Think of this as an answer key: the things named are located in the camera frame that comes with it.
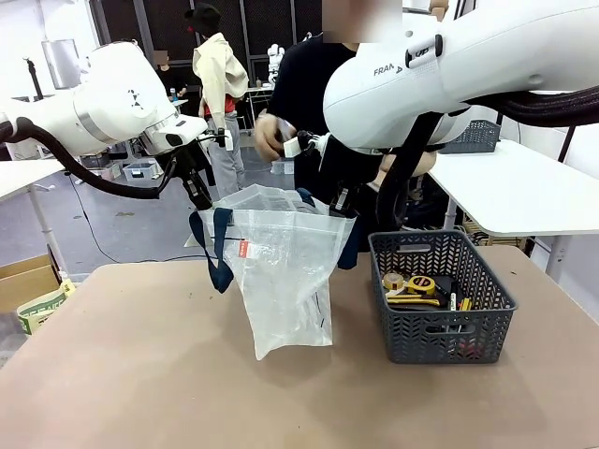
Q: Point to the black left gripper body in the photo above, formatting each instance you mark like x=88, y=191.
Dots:
x=192, y=166

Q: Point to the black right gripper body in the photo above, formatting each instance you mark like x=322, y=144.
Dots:
x=339, y=163

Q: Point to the grey plastic basket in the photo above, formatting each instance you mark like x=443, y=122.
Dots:
x=472, y=138
x=444, y=332

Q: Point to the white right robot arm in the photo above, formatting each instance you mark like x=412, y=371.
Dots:
x=468, y=61

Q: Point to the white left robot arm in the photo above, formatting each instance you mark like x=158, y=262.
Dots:
x=107, y=107

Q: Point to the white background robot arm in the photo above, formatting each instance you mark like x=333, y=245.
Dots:
x=276, y=61

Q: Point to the person's left forearm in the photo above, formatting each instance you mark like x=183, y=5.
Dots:
x=423, y=163

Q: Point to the green white paper bag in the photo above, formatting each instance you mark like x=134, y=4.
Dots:
x=39, y=311

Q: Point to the person's right hand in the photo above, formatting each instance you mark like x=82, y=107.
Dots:
x=269, y=135

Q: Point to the clear plastic storage box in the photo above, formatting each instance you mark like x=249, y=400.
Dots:
x=105, y=172
x=139, y=170

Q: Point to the mannequin with cream jacket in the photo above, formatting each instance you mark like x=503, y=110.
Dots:
x=220, y=84

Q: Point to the seated person in black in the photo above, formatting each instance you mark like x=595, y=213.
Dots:
x=168, y=79

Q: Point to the person in black T-shirt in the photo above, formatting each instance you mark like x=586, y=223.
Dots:
x=304, y=79

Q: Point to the yellow tape measure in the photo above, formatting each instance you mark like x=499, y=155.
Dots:
x=421, y=284

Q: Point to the yellow utility knife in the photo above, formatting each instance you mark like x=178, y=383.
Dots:
x=412, y=300

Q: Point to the white marker pen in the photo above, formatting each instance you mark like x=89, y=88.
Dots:
x=453, y=301

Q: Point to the grey whiteboard panel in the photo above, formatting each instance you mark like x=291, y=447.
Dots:
x=61, y=63

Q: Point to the white table with leg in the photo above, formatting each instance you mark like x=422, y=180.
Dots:
x=23, y=175

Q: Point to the white side table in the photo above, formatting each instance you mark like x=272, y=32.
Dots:
x=515, y=187

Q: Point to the black tripod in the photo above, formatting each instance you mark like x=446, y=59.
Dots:
x=33, y=79

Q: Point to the cardboard box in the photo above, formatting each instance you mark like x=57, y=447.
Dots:
x=28, y=280

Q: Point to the black slanted pole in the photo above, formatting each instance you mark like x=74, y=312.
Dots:
x=568, y=142

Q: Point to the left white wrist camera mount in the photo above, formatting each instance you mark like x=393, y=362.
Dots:
x=227, y=139

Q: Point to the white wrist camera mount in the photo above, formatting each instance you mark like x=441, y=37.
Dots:
x=227, y=139
x=295, y=147

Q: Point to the metal floor base plate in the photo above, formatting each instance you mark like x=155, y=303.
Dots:
x=194, y=239

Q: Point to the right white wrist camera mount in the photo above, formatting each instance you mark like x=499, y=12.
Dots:
x=295, y=147

